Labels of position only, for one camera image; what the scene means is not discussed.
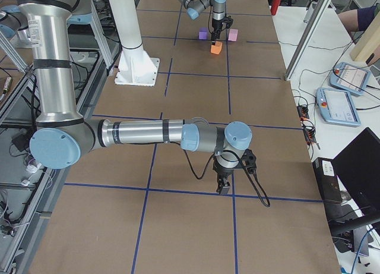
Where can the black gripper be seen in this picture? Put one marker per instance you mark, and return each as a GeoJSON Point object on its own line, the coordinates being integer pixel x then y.
{"type": "Point", "coordinates": [223, 172]}
{"type": "Point", "coordinates": [215, 25]}

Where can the orange foam cube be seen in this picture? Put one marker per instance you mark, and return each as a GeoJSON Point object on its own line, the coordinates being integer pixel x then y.
{"type": "Point", "coordinates": [216, 48]}

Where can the dark purple foam cube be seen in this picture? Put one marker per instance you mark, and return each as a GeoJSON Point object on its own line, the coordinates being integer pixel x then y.
{"type": "Point", "coordinates": [203, 33]}

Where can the light pink foam cube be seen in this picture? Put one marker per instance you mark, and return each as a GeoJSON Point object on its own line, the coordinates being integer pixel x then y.
{"type": "Point", "coordinates": [233, 35]}

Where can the red cylinder bottle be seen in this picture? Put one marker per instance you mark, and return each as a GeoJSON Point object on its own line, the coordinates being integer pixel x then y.
{"type": "Point", "coordinates": [274, 6]}

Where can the black box with label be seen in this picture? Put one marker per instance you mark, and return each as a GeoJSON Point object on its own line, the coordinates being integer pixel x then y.
{"type": "Point", "coordinates": [327, 180]}

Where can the orange black connector hub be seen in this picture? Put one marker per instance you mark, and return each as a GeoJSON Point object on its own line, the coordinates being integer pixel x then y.
{"type": "Point", "coordinates": [303, 112]}

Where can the far blue teach pendant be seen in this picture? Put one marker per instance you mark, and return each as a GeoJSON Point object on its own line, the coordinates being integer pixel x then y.
{"type": "Point", "coordinates": [351, 78]}

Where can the blue teach pendant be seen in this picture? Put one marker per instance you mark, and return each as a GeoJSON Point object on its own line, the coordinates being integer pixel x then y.
{"type": "Point", "coordinates": [351, 78]}
{"type": "Point", "coordinates": [337, 107]}

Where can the black monitor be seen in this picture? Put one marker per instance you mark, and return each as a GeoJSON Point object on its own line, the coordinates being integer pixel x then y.
{"type": "Point", "coordinates": [357, 167]}

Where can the near blue teach pendant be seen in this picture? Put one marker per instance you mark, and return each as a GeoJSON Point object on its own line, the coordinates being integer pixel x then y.
{"type": "Point", "coordinates": [337, 107]}

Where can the seated person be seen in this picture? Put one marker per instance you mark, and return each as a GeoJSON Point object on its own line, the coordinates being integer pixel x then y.
{"type": "Point", "coordinates": [358, 20]}

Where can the wooden board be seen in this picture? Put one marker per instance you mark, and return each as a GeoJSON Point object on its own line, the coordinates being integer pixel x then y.
{"type": "Point", "coordinates": [364, 49]}

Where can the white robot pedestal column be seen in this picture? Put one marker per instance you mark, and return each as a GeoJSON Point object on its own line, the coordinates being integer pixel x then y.
{"type": "Point", "coordinates": [135, 66]}

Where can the aluminium frame post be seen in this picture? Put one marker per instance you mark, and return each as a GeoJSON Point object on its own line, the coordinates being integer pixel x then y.
{"type": "Point", "coordinates": [315, 11]}

